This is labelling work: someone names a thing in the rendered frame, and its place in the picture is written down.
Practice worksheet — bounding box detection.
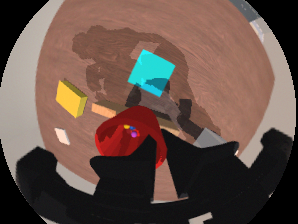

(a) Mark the orange flat bar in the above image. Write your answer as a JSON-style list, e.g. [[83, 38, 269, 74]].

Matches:
[[92, 100, 180, 136]]

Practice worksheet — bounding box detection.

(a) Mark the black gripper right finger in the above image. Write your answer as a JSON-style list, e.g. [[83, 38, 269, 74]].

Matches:
[[160, 128, 239, 198]]

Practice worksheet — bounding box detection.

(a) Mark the yellow cube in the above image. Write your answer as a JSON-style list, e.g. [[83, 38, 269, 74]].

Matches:
[[56, 80, 88, 117]]

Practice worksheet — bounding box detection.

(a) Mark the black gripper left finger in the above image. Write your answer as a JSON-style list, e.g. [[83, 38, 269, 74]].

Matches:
[[89, 135, 157, 202]]

